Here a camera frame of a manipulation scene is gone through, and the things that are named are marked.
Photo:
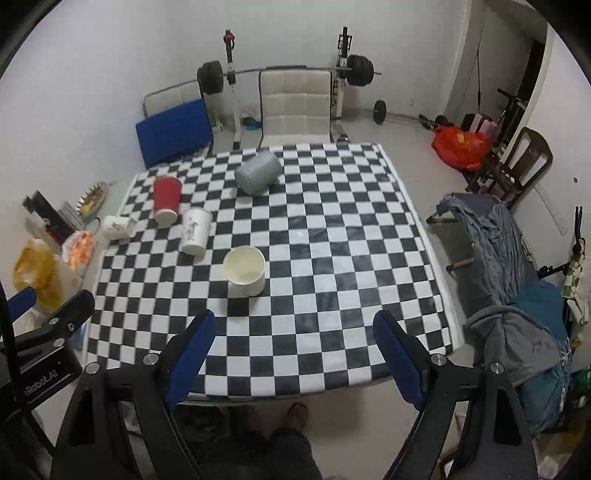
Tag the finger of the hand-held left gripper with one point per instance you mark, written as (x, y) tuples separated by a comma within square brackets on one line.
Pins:
[(22, 301), (69, 316)]

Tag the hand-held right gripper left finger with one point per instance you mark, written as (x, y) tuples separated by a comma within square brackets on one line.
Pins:
[(191, 360)]

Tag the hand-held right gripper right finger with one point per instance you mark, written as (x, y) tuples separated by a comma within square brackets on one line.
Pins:
[(399, 362)]

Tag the small white printed cup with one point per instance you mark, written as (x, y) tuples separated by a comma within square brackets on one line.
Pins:
[(115, 228)]

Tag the wide cream white cup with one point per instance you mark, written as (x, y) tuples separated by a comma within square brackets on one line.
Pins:
[(247, 277)]

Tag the tall white printed cup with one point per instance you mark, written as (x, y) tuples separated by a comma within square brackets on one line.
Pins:
[(196, 230)]

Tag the red paper cup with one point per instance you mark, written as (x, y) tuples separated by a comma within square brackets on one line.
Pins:
[(166, 198)]

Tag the grey cup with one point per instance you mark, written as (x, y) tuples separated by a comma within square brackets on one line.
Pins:
[(258, 173)]

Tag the yellow plastic bag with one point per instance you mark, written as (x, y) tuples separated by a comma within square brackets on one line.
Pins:
[(34, 272)]

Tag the orange snack packet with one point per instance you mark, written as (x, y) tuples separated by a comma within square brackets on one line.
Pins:
[(79, 249)]

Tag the stack of books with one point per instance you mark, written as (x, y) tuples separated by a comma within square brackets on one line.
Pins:
[(51, 214)]

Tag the person's foot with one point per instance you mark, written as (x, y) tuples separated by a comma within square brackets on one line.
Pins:
[(298, 415)]

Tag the plate with gold rim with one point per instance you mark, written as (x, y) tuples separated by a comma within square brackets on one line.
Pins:
[(92, 198)]

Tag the black white checkered tablecloth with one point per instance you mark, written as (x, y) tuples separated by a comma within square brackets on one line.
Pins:
[(323, 258)]

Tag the person's leg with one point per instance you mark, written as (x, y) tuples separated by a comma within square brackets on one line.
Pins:
[(293, 454)]

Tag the grey clothing pile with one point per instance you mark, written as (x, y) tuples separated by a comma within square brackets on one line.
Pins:
[(501, 258)]

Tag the teal blue cloth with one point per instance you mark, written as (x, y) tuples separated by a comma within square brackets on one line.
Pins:
[(542, 307)]

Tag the blue cushion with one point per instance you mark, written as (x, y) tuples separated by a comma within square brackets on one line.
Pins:
[(175, 131)]

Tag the red plastic bag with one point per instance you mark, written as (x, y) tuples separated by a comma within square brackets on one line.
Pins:
[(459, 145)]

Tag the dark wooden chair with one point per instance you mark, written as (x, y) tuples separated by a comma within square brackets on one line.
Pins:
[(526, 159)]

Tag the white padded chair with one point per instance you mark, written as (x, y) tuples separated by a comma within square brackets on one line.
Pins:
[(295, 108), (171, 94)]

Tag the pink rolled mat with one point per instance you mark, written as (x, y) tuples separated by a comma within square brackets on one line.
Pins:
[(480, 124)]

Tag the small dumbbell bar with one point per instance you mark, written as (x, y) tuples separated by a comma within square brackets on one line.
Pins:
[(380, 111)]

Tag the barbell with black plates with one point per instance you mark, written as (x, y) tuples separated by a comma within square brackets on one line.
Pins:
[(214, 76)]

